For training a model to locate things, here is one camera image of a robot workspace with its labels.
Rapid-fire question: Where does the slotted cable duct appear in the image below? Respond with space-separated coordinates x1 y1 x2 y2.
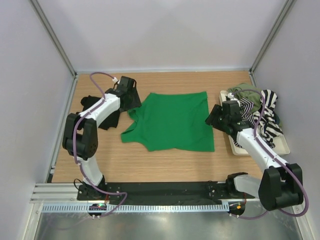
41 202 229 214

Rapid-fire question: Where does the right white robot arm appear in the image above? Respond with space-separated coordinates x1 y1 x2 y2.
205 100 309 211

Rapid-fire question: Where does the left aluminium frame post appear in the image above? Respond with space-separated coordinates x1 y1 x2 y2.
28 0 77 78

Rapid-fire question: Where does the white plastic tray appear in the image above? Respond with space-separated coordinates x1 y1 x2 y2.
219 90 290 156

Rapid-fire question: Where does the aluminium frame post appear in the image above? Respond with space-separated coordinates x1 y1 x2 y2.
28 0 77 78
249 0 296 77

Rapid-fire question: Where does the right aluminium frame post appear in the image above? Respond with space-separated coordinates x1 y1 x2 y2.
249 0 296 77

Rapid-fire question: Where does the black white striped tank top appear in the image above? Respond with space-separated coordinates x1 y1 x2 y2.
229 86 283 149

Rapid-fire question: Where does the olive green tank top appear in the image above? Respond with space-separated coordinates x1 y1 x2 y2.
226 83 285 127

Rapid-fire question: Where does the aluminium front rail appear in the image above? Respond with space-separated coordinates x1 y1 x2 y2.
30 183 78 203

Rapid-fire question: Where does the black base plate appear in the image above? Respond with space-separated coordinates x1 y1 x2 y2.
76 181 251 206

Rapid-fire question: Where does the bright green tank top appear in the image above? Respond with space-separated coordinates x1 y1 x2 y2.
120 91 215 152

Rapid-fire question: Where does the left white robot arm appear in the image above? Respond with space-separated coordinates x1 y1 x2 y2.
62 76 142 200

